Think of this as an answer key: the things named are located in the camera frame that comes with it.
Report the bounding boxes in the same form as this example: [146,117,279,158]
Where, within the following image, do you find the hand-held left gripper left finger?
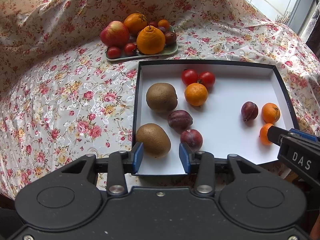
[61,142,144,197]

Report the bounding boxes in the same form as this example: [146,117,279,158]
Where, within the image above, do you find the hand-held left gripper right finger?
[179,142,263,197]

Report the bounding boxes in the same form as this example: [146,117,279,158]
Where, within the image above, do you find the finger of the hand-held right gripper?
[287,128,320,142]
[266,125,293,147]

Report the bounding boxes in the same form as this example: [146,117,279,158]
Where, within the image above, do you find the mandarin orange with stem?
[261,102,281,124]

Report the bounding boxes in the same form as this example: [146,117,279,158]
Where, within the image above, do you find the brown kiwi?
[146,82,178,113]
[136,123,172,158]

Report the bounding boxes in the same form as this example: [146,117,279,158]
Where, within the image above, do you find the black box with white inside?
[132,59,300,176]

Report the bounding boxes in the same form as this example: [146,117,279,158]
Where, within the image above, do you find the red tomato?
[181,69,199,86]
[198,71,216,88]
[107,46,122,58]
[124,43,137,56]

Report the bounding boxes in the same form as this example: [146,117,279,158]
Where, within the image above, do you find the floral tablecloth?
[0,0,320,200]

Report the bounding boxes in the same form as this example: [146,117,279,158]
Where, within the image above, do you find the white lace curtain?
[301,10,320,53]

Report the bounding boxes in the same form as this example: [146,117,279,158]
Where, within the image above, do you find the pale green tray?
[105,25,178,62]

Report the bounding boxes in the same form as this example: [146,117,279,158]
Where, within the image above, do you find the knobbed orange with stem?
[136,22,166,55]

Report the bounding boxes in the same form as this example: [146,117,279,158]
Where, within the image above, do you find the red apple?
[100,21,130,47]

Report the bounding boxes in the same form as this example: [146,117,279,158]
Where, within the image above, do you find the round orange with stem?
[124,13,148,36]

